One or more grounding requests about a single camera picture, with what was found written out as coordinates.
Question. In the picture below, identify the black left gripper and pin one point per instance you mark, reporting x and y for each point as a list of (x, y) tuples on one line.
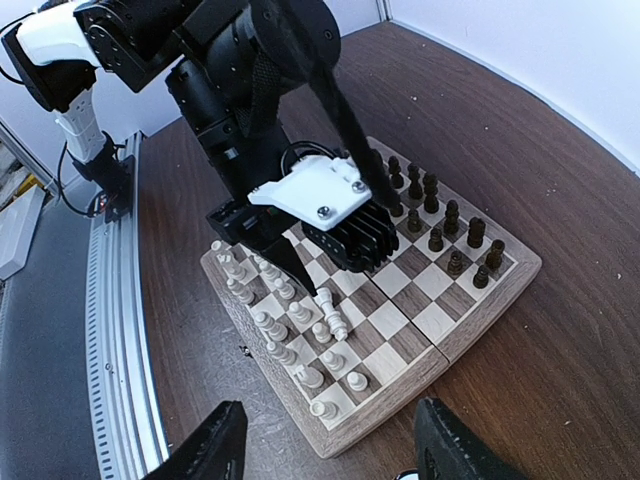
[(260, 229)]

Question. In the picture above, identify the white pawn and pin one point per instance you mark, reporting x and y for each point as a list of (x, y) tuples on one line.
[(284, 289), (357, 381), (321, 333), (300, 314), (269, 272)]

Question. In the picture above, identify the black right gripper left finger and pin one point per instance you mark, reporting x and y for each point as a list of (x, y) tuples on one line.
[(216, 449)]

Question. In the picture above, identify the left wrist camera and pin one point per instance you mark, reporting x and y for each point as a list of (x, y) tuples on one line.
[(336, 209)]

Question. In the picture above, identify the wooden chess board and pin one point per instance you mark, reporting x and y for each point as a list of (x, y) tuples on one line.
[(397, 337)]

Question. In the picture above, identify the left aluminium frame post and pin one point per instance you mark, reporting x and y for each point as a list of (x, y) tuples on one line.
[(384, 10)]

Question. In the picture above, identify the white queen chess piece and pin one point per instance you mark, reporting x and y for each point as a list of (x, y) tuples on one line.
[(337, 326)]

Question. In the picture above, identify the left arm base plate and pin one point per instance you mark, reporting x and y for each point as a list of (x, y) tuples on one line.
[(116, 181)]

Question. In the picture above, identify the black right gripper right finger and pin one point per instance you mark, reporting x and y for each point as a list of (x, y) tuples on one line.
[(446, 448)]

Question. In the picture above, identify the black chess pieces rows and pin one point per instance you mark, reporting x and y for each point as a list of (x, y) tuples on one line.
[(443, 248)]

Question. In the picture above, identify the white rook chess piece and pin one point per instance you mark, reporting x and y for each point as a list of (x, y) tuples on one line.
[(227, 260)]

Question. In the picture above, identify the white king chess piece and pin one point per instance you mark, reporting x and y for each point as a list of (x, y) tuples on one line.
[(271, 328)]

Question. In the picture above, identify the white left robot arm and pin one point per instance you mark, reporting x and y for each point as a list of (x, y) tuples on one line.
[(226, 64)]

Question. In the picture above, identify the aluminium front rail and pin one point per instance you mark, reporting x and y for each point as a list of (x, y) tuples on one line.
[(127, 427)]

